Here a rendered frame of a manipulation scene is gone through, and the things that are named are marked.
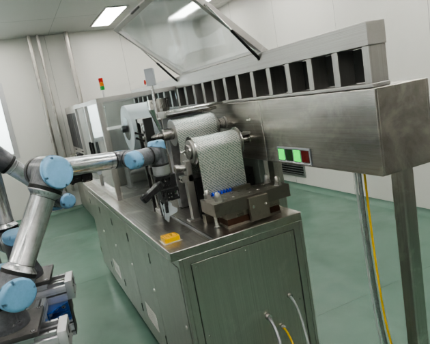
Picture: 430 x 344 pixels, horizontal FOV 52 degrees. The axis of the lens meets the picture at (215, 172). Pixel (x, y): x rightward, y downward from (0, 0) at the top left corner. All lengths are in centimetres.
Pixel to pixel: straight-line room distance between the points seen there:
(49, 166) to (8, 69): 600
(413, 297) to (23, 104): 652
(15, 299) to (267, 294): 109
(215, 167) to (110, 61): 574
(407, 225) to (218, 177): 88
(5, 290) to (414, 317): 150
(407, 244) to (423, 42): 285
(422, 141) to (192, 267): 102
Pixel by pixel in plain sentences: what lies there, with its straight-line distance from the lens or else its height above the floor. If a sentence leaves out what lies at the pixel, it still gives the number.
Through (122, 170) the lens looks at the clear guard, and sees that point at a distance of 307.
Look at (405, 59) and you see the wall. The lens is 458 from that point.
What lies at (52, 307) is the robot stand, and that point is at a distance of 224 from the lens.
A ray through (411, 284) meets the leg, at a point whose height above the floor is 66.
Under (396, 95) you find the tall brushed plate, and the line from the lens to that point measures 161.
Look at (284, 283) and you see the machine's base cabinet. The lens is 216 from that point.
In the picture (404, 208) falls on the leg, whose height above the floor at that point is 97.
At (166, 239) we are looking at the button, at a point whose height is 92.
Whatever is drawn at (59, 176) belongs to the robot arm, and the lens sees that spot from 161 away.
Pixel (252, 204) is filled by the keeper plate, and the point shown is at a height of 99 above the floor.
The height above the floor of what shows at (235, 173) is 110.
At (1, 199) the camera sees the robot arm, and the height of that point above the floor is 119.
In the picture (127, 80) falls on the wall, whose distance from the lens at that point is 776.
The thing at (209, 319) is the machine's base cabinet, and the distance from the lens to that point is 203.
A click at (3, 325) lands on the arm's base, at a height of 86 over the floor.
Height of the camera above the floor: 152
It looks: 10 degrees down
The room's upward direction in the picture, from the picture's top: 10 degrees counter-clockwise
